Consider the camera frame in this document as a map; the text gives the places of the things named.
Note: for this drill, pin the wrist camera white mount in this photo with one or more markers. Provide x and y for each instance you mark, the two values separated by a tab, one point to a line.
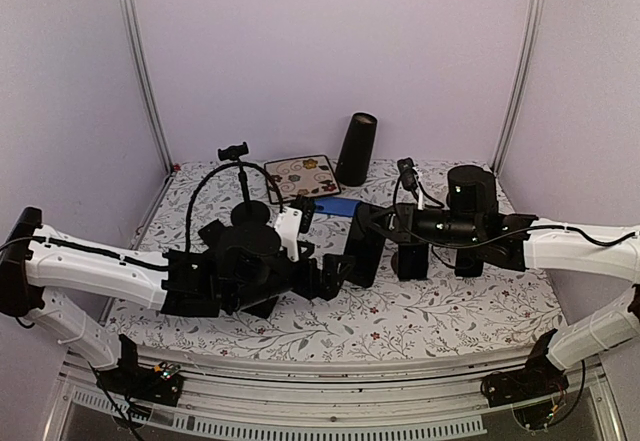
293	220
410	181

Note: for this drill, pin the brown round wooden coaster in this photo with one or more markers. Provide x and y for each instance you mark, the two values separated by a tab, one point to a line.
395	263

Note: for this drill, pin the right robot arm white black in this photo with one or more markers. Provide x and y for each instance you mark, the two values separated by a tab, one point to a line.
470	223

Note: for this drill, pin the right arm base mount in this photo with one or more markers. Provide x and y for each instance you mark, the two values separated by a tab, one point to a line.
538	377

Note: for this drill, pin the right aluminium frame post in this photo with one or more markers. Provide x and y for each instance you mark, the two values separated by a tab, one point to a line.
534	14

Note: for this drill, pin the blue edged black phone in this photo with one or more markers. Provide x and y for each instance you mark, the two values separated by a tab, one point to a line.
412	261

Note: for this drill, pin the black clamp phone mount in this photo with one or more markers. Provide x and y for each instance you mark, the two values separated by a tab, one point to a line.
263	309

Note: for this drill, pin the floral square ceramic plate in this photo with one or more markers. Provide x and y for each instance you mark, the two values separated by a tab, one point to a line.
311	176

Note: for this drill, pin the black tall phone holder stand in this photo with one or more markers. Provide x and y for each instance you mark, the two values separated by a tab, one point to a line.
248	210

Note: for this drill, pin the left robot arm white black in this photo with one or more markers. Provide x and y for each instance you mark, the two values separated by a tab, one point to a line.
246	268

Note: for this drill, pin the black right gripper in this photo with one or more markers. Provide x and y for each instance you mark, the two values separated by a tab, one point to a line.
405	230

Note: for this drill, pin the blue phone face down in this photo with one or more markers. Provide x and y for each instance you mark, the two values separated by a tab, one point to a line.
336	206

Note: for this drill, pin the black cylindrical speaker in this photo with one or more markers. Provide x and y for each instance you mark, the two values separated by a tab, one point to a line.
356	151

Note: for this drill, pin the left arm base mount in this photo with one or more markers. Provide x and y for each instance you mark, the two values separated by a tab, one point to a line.
160	384

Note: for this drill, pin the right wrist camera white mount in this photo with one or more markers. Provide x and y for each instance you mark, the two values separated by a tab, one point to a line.
410	181

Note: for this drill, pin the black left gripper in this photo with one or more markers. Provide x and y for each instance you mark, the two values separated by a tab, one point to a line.
330	283

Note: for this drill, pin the aluminium frame post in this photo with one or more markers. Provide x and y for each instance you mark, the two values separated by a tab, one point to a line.
534	14
133	32

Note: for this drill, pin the left aluminium frame post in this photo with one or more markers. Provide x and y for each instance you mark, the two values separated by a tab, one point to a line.
133	32

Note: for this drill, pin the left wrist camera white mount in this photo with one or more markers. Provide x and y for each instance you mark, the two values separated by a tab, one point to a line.
293	220

